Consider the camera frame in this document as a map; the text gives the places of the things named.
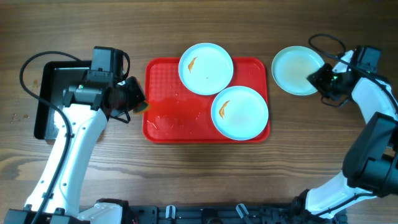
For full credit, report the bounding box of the black rectangular water tray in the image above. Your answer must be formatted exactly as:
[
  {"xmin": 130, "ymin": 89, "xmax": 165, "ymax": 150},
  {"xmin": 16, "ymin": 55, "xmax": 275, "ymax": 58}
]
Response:
[{"xmin": 34, "ymin": 60, "xmax": 91, "ymax": 140}]

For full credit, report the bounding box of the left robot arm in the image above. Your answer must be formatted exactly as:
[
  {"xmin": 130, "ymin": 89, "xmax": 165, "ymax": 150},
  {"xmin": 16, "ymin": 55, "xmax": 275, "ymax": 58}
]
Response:
[{"xmin": 4, "ymin": 77, "xmax": 146, "ymax": 223}]

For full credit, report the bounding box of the left black cable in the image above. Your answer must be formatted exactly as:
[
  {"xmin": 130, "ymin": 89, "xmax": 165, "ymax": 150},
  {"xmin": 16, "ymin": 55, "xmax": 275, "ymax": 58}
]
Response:
[{"xmin": 19, "ymin": 50, "xmax": 82, "ymax": 224}]

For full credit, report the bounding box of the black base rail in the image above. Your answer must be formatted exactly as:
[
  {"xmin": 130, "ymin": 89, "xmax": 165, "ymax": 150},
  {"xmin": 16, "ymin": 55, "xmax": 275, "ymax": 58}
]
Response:
[{"xmin": 124, "ymin": 203, "xmax": 348, "ymax": 224}]

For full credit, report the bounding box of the orange green sponge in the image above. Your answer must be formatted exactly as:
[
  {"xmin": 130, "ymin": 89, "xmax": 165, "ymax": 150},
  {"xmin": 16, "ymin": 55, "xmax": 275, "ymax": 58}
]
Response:
[{"xmin": 133, "ymin": 101, "xmax": 150, "ymax": 114}]

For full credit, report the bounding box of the red plastic tray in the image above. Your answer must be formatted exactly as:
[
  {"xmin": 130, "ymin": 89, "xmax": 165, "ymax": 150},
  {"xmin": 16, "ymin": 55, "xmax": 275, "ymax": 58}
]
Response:
[{"xmin": 142, "ymin": 57, "xmax": 271, "ymax": 144}]

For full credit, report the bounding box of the white plate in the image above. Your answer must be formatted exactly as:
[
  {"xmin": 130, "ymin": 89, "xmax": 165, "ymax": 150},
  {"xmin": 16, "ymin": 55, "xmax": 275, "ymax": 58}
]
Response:
[
  {"xmin": 271, "ymin": 46, "xmax": 325, "ymax": 96},
  {"xmin": 178, "ymin": 43, "xmax": 234, "ymax": 96},
  {"xmin": 210, "ymin": 86, "xmax": 269, "ymax": 141}
]

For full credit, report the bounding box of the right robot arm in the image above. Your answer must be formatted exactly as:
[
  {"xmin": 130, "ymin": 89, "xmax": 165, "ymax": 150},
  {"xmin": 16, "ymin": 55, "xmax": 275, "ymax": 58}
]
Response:
[{"xmin": 287, "ymin": 45, "xmax": 397, "ymax": 223}]

